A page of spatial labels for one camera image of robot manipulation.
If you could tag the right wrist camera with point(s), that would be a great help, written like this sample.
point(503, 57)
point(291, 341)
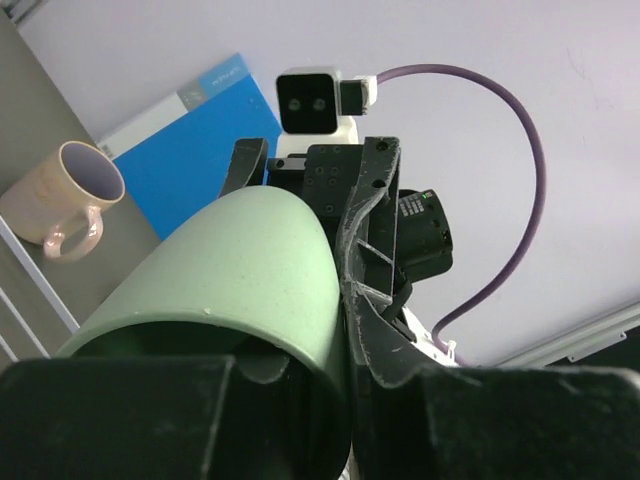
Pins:
point(317, 106)

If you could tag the sage green cup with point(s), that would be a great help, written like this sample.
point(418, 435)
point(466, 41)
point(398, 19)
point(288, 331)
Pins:
point(255, 263)

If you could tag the blue folder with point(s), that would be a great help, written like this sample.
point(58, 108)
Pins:
point(174, 156)

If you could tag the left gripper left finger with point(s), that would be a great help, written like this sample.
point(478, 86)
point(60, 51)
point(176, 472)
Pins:
point(254, 413)

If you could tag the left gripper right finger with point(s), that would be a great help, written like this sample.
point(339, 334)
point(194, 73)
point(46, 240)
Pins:
point(415, 419)

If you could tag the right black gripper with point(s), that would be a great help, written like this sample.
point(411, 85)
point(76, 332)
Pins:
point(338, 196)

